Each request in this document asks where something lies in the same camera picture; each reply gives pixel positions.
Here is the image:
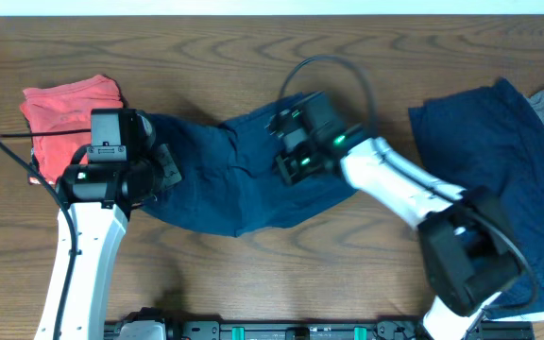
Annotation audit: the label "red folded t-shirt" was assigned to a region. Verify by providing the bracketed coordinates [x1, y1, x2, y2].
[20, 75, 123, 184]

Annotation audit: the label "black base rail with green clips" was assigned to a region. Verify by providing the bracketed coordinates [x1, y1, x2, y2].
[104, 306, 536, 340]

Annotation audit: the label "black folded printed shirt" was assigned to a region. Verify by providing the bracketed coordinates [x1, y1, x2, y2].
[27, 137, 41, 185]

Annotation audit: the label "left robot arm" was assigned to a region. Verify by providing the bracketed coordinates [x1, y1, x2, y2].
[35, 144, 181, 339]

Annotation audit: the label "dark navy garment pile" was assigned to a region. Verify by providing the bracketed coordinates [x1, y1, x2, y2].
[408, 78, 544, 313]

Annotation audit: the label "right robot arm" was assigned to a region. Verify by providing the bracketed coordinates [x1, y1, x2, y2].
[268, 92, 526, 339]

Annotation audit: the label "dark navy denim shorts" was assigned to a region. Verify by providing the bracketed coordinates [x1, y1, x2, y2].
[142, 93, 356, 237]

